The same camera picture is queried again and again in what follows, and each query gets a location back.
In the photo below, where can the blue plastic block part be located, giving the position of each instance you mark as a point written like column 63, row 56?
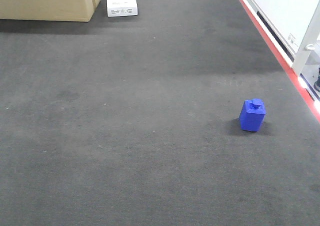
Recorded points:
column 252, row 115

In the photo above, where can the white long carton box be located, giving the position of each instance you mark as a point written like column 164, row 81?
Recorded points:
column 121, row 8

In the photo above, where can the brown cardboard box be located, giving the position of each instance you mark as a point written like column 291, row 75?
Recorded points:
column 48, row 10

